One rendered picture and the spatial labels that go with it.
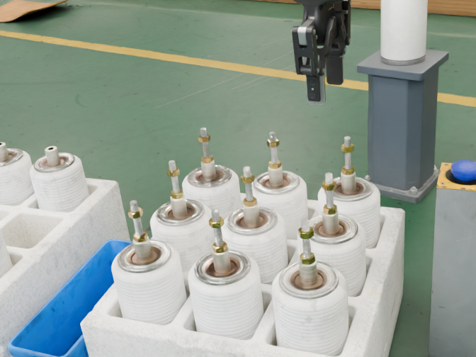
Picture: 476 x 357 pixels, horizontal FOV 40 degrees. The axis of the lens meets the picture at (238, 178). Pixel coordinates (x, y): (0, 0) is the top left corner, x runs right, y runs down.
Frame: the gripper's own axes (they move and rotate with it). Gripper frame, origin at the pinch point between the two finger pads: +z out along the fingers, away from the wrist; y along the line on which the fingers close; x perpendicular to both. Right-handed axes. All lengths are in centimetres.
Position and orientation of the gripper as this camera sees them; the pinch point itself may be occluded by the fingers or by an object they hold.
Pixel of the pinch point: (326, 83)
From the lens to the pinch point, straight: 83.9
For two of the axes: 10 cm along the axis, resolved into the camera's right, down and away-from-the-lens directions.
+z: 1.0, 8.8, 4.7
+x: 8.9, 1.3, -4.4
